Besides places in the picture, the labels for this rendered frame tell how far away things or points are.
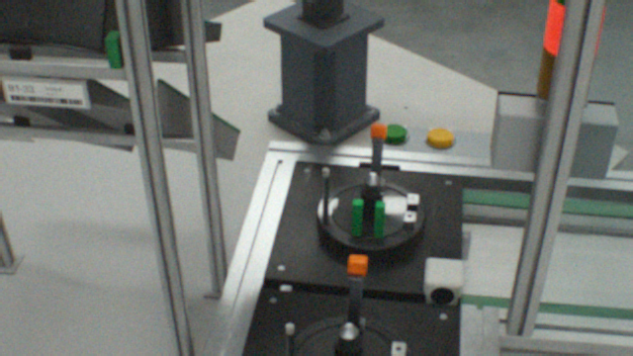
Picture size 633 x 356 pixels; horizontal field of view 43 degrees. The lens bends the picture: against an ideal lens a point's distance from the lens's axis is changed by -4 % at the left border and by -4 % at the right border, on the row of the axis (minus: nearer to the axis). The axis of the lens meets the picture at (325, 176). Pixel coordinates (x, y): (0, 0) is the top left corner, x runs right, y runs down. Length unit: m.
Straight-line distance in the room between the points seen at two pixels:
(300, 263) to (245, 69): 0.68
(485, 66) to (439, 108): 1.91
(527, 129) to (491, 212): 0.37
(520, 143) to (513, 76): 2.55
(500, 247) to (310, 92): 0.43
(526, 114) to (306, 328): 0.34
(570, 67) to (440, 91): 0.83
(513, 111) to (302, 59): 0.60
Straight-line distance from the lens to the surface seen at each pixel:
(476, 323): 0.99
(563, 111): 0.79
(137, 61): 0.75
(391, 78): 1.61
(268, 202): 1.16
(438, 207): 1.13
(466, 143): 1.27
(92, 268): 1.23
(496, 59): 3.49
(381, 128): 1.09
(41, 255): 1.28
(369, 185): 1.04
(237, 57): 1.69
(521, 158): 0.86
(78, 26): 0.82
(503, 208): 1.19
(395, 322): 0.97
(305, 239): 1.07
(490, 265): 1.13
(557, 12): 0.78
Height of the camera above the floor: 1.68
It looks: 38 degrees down
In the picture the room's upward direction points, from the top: straight up
